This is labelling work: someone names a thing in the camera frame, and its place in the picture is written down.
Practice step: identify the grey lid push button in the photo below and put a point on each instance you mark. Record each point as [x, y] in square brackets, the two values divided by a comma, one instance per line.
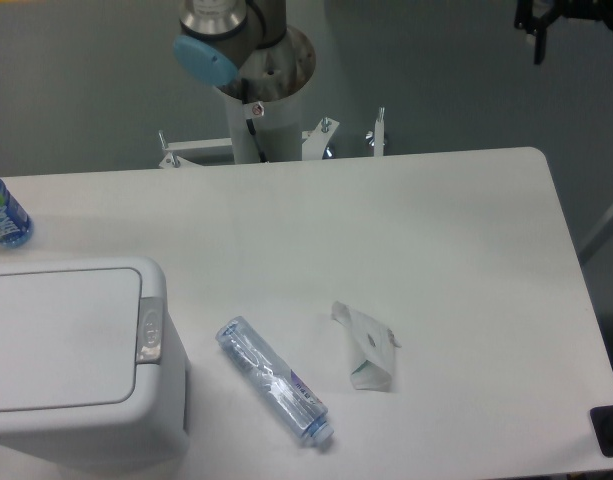
[149, 335]

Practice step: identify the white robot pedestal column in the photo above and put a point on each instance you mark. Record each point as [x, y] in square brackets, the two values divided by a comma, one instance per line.
[264, 102]

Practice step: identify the white trash can lid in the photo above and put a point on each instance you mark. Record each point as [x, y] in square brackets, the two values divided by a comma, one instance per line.
[67, 339]

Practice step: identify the crumpled white paper wrapper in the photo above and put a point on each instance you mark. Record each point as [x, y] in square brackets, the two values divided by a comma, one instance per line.
[372, 347]

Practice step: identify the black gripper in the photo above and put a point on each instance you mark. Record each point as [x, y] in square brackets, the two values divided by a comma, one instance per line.
[526, 18]

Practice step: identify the blue labelled drink bottle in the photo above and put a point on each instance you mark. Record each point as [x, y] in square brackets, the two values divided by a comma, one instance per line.
[16, 225]

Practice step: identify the black clamp on table edge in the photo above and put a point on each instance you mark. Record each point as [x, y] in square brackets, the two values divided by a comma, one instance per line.
[602, 420]

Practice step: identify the clear empty plastic bottle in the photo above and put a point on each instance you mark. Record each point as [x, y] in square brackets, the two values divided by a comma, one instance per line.
[287, 395]

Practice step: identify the white trash can body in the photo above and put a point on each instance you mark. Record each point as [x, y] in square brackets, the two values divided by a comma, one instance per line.
[149, 426]

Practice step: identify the white frame at right edge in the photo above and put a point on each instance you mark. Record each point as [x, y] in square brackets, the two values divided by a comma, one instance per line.
[597, 237]

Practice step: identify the white pedestal base frame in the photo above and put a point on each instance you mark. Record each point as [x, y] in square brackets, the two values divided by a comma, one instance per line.
[314, 145]

